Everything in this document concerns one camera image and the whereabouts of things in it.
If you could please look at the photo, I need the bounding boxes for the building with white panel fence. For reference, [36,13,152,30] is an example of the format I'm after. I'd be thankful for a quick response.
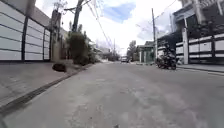
[156,0,224,66]

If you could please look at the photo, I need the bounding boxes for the overhead wires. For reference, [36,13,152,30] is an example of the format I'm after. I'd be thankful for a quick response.
[63,0,178,51]

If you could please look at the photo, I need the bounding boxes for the vehicle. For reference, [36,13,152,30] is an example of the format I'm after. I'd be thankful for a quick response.
[120,56,130,64]

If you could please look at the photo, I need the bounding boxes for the green bush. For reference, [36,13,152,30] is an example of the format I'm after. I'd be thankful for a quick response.
[66,31,98,66]

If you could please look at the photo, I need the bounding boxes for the grey concrete road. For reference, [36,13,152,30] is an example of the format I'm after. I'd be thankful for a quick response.
[0,60,224,128]

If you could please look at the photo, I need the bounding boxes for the tree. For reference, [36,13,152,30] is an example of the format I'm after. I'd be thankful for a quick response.
[126,40,140,62]

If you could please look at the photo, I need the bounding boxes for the white panel gate wall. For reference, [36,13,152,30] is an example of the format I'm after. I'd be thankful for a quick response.
[0,0,52,63]

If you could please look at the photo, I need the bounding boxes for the dark rock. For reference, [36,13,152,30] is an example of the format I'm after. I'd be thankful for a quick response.
[51,63,67,73]

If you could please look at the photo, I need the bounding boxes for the motorcycle with person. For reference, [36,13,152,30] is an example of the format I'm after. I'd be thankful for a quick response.
[155,43,178,71]

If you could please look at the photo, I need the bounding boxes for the leaning utility pole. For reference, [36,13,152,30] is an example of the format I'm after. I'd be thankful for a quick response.
[71,0,84,33]

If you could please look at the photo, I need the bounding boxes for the grey concrete sidewalk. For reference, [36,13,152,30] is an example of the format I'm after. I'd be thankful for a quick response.
[0,60,94,108]
[175,63,224,74]

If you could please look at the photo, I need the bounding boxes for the green building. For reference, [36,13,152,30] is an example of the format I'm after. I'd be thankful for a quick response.
[137,40,156,64]

